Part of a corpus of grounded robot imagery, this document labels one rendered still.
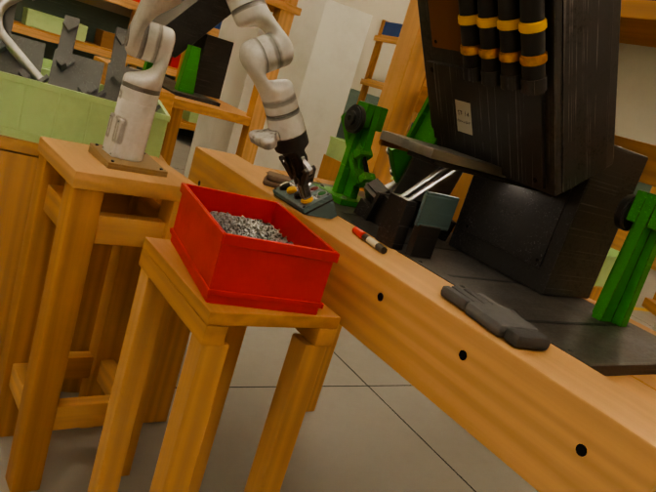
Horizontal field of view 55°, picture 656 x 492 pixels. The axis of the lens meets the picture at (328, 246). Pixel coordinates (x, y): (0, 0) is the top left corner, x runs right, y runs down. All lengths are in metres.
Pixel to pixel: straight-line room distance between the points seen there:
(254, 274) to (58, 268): 0.64
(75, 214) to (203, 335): 0.59
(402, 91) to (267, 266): 1.24
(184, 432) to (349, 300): 0.39
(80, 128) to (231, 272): 1.04
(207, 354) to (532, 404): 0.50
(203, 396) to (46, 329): 0.62
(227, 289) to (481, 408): 0.44
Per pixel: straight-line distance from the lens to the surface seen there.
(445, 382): 1.05
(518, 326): 1.02
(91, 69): 2.24
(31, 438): 1.78
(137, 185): 1.54
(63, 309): 1.61
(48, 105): 1.97
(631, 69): 13.64
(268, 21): 1.28
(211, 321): 1.01
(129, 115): 1.61
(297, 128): 1.32
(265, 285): 1.05
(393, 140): 1.27
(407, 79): 2.18
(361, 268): 1.21
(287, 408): 1.20
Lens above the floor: 1.18
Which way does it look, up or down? 14 degrees down
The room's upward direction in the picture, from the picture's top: 17 degrees clockwise
